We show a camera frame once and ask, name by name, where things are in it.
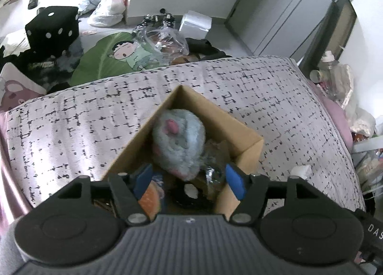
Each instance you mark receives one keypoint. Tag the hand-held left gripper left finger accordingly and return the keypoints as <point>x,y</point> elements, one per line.
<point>143,177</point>

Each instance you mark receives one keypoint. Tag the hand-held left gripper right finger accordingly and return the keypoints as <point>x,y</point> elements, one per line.
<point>235,180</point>

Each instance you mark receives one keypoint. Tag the burger plush toy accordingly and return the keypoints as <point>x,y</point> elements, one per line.
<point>149,200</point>

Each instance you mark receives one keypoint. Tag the brown cardboard box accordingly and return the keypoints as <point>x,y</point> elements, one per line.
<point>242,150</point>

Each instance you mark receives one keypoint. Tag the black and white eye mask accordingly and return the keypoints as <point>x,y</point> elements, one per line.
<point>197,200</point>

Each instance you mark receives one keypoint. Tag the grey plush mouse toy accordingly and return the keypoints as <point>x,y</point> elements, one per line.
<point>179,140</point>

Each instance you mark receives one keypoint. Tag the clear plastic bag under desk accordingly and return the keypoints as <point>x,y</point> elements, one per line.
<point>369,167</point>

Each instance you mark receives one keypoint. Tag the grey patterned bed blanket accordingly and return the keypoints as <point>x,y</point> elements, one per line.
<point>89,131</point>

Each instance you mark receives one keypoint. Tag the pile of white plastic bags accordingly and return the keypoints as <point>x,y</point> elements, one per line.
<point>356,113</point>

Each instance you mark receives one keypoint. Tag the green leaf cartoon cushion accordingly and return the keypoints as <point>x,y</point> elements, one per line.
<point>98,59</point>

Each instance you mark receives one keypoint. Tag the black cloth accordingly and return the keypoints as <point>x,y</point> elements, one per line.
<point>208,50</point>

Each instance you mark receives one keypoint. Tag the clear crumpled plastic bag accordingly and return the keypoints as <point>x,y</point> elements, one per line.
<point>163,43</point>

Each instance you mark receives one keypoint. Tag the dark mottled cloth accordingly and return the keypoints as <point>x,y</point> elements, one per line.
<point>55,67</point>

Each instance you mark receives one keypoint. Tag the large clear plastic bottle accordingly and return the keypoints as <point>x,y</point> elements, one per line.
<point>329,64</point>

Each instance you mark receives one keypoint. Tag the pink bear pillow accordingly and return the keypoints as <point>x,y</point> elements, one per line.
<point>18,89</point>

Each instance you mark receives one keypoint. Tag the white storage box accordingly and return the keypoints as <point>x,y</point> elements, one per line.
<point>194,23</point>

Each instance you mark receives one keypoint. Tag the white plastic bag red print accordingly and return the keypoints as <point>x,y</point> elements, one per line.
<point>109,8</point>

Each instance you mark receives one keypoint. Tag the black dice stool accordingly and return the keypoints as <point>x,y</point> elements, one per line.
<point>51,28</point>

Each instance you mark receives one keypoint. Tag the brown upright board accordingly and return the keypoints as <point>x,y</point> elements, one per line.
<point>335,32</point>

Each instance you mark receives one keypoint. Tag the grey door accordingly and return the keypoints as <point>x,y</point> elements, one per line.
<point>284,8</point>

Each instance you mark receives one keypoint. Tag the black slipper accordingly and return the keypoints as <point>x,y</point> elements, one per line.
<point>32,2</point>

